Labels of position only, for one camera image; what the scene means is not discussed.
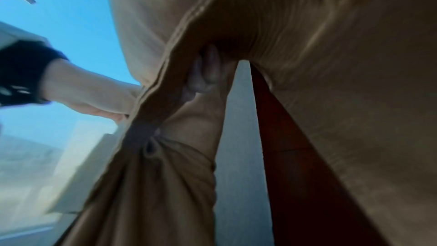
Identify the person's left hand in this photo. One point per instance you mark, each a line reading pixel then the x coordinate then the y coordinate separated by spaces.
pixel 88 91

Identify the person's right hand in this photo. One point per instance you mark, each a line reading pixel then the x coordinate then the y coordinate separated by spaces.
pixel 143 23

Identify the brown curtain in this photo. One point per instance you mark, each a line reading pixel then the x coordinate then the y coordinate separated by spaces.
pixel 341 77

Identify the glass window with frame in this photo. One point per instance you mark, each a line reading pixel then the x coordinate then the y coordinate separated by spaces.
pixel 61 37

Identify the dark red wooden wall panel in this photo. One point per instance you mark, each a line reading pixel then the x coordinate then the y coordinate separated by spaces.
pixel 293 172

